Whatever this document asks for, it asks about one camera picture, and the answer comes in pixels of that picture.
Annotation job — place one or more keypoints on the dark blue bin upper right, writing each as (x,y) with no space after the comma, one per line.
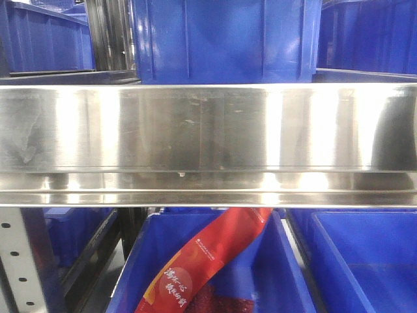
(369,36)

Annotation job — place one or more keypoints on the red snack package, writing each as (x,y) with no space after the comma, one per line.
(202,257)

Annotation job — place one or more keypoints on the stainless steel shelf rail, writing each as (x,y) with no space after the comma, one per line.
(277,145)

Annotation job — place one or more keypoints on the perforated white shelf upright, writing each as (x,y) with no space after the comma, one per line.
(19,263)

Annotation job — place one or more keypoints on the dark blue bin lower right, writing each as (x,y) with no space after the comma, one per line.
(360,260)

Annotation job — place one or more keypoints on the dark blue bin lower centre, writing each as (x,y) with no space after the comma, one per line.
(266,273)

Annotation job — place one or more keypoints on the dark blue bin lower left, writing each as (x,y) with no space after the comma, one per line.
(70,229)

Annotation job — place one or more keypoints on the dark blue bin upper centre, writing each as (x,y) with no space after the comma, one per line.
(223,42)

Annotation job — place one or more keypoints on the dark blue bin upper left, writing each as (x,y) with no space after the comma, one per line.
(36,39)

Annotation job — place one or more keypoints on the dark blue bin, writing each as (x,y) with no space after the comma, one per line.
(360,260)
(369,36)
(223,42)
(70,229)
(36,39)
(266,273)

